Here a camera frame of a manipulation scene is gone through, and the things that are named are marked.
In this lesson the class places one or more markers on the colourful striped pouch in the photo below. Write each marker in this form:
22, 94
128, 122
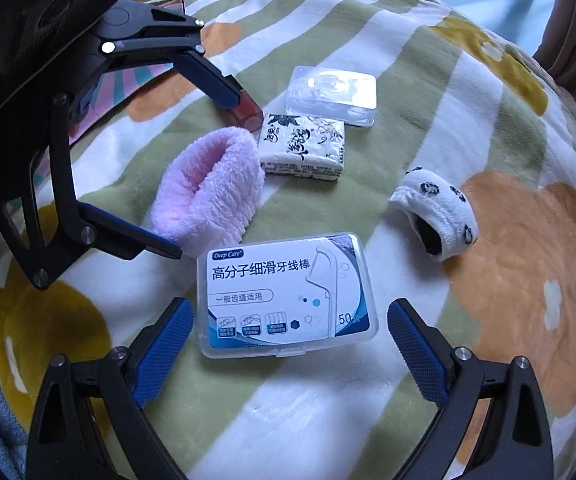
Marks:
118, 85

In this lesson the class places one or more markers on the white sock with black print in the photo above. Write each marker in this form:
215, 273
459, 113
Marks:
448, 210

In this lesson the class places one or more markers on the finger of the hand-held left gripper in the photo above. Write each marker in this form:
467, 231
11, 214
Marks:
133, 240
213, 82

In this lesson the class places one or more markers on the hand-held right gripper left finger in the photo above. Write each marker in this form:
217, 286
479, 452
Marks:
168, 342

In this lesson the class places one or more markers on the clear plastic case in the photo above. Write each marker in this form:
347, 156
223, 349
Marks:
333, 92

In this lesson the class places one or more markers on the small red translucent box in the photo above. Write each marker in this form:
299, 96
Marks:
248, 112

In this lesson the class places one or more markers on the pink fluffy sock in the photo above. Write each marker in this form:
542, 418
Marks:
208, 190

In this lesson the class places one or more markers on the white black printed tissue pack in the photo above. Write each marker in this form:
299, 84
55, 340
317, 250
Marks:
303, 150

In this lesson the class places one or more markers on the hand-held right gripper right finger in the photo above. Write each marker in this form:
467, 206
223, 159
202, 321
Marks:
415, 347

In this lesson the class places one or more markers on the floral striped blanket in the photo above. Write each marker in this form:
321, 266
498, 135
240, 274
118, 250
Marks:
318, 410

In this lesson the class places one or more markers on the clear dental floss pick box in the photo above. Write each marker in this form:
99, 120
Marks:
268, 300

